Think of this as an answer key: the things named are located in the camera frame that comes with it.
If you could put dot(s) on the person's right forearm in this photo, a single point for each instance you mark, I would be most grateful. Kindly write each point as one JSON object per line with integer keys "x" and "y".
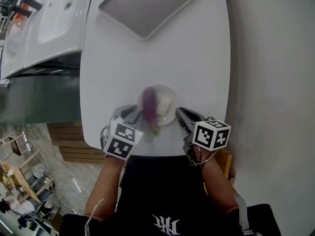
{"x": 217, "y": 183}

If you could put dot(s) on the wooden slatted panel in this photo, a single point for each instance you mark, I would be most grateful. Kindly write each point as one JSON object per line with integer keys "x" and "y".
{"x": 73, "y": 144}

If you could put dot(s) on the grey rectangular tray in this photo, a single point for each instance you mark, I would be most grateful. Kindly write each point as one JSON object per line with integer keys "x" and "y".
{"x": 152, "y": 6}

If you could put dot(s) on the wooden stool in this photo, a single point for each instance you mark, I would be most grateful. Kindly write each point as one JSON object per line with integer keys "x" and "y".
{"x": 22, "y": 146}

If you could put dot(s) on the white table top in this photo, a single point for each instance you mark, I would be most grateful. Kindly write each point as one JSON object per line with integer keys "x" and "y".
{"x": 157, "y": 63}

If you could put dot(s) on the person in black shirt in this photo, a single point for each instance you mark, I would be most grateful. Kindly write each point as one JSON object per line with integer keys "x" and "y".
{"x": 162, "y": 195}

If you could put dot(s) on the person's left forearm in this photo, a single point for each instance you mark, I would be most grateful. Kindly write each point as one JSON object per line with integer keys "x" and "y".
{"x": 105, "y": 185}

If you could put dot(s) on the white sink basin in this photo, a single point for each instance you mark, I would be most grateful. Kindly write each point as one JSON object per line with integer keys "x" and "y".
{"x": 12, "y": 50}
{"x": 56, "y": 26}

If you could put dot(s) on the purple eggplant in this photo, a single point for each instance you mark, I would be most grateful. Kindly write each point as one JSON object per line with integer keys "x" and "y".
{"x": 149, "y": 104}

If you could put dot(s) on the black faucet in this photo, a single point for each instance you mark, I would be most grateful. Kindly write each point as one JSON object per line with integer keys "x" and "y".
{"x": 25, "y": 6}

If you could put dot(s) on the white round plate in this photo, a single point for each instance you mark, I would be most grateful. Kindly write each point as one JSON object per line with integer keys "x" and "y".
{"x": 169, "y": 92}

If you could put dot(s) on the white food block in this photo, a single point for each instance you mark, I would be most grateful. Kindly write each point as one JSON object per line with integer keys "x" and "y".
{"x": 163, "y": 105}

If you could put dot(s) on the wooden table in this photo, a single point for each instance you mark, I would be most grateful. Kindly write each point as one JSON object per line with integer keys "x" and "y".
{"x": 22, "y": 181}

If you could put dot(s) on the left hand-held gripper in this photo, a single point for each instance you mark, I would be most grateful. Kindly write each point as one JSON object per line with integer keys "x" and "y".
{"x": 121, "y": 139}

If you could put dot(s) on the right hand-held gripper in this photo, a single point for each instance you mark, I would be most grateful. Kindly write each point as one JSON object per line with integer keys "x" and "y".
{"x": 211, "y": 134}

